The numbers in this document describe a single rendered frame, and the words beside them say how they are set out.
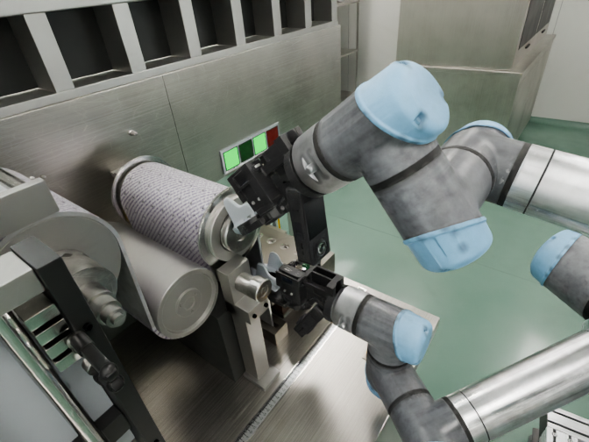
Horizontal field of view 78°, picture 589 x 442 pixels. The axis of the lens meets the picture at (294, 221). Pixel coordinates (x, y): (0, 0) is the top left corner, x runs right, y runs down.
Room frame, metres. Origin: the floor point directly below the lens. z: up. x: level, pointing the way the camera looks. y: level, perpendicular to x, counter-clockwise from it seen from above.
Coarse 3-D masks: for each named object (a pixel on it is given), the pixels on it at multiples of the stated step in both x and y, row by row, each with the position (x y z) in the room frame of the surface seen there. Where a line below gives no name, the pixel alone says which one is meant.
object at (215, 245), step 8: (240, 200) 0.52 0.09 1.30; (224, 208) 0.49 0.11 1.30; (216, 216) 0.48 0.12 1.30; (224, 216) 0.49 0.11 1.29; (216, 224) 0.48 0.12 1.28; (208, 232) 0.47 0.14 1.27; (216, 232) 0.47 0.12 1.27; (256, 232) 0.54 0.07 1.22; (208, 240) 0.46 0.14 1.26; (216, 240) 0.47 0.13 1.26; (216, 248) 0.47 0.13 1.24; (248, 248) 0.52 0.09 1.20; (216, 256) 0.46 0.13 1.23; (224, 256) 0.48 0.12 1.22; (232, 256) 0.49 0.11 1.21
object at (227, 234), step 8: (224, 224) 0.48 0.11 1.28; (232, 224) 0.48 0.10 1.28; (224, 232) 0.47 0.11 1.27; (232, 232) 0.48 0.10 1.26; (224, 240) 0.47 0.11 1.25; (232, 240) 0.48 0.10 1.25; (240, 240) 0.49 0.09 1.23; (248, 240) 0.50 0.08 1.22; (232, 248) 0.48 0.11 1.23; (240, 248) 0.49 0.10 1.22
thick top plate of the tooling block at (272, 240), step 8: (264, 232) 0.79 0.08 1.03; (272, 232) 0.79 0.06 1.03; (280, 232) 0.79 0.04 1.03; (264, 240) 0.76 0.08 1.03; (272, 240) 0.76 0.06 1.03; (280, 240) 0.75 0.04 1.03; (288, 240) 0.75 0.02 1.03; (264, 248) 0.72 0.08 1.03; (272, 248) 0.72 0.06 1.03; (280, 248) 0.72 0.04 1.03; (288, 248) 0.72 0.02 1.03; (264, 256) 0.69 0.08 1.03; (280, 256) 0.69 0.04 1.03; (288, 256) 0.69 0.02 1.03; (296, 256) 0.68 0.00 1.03; (328, 256) 0.67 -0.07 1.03; (328, 264) 0.66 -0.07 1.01
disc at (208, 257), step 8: (224, 192) 0.51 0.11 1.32; (232, 192) 0.52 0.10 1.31; (216, 200) 0.49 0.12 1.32; (208, 208) 0.48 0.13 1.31; (216, 208) 0.49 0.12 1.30; (208, 216) 0.47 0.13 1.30; (200, 224) 0.46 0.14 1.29; (208, 224) 0.47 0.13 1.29; (200, 232) 0.46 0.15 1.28; (200, 240) 0.46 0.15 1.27; (200, 248) 0.45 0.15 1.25; (208, 248) 0.46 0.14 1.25; (224, 248) 0.49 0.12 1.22; (208, 256) 0.46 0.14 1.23; (208, 264) 0.46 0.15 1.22; (216, 264) 0.47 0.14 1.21
